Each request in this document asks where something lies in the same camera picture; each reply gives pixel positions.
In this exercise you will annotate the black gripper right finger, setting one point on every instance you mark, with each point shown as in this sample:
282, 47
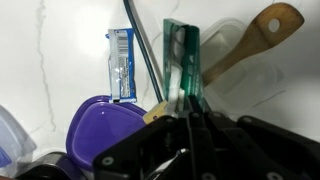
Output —
266, 150

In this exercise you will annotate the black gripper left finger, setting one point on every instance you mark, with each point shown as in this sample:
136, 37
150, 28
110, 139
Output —
150, 146

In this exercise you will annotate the green packet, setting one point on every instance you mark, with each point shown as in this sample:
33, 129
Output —
191, 66

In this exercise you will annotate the blue snack packet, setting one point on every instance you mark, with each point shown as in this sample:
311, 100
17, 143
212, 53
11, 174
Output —
122, 66

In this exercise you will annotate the purple plastic lid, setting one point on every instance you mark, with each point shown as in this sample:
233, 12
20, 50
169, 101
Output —
100, 130

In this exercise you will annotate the clear plastic container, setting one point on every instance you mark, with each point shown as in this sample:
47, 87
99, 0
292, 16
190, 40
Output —
13, 140
253, 83

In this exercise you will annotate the wooden spatula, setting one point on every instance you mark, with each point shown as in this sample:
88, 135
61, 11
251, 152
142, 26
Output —
256, 40

